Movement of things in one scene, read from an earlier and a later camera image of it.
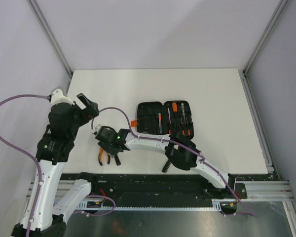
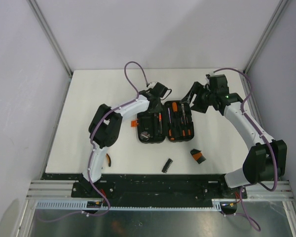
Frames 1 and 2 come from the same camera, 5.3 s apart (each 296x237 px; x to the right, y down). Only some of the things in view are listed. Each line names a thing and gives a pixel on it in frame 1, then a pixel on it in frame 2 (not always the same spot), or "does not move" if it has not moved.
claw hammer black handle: [118, 161] → [154, 125]
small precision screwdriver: [189, 131] does not move
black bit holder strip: [166, 167] does not move
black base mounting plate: [156, 187] does not move
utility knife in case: [160, 117] does not move
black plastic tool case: [159, 118] does not move
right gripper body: [109, 148] → [203, 100]
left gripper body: [81, 116] → [158, 108]
